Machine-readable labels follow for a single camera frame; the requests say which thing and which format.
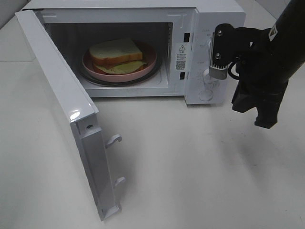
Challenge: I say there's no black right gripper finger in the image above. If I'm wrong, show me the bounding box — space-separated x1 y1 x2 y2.
254 93 284 129
232 81 255 113

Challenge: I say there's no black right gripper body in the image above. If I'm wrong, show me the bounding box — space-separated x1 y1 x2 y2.
229 27 290 95

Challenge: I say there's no white timer knob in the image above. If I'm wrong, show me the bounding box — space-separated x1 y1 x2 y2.
203 73 220 89

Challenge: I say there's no pink round plate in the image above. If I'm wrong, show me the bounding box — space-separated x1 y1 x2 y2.
86 41 158 74

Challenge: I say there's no yellow-green lettuce leaf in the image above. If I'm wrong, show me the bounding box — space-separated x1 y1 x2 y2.
97 59 148 76

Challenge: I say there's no white bread slice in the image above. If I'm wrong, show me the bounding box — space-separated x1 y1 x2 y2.
89 38 143 65

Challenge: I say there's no white microwave door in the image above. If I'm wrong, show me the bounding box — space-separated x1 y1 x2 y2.
16 10 126 220

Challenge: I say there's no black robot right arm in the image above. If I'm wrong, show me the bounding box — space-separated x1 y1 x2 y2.
232 0 305 129

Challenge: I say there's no round door release button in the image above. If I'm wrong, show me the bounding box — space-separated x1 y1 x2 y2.
199 89 213 101

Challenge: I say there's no white upper power knob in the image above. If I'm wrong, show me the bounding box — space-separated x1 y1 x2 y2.
207 38 213 56

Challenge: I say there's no white warning label sticker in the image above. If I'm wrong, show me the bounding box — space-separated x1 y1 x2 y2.
175 42 191 71

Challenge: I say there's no white microwave oven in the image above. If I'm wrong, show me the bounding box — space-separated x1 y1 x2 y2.
21 0 245 104

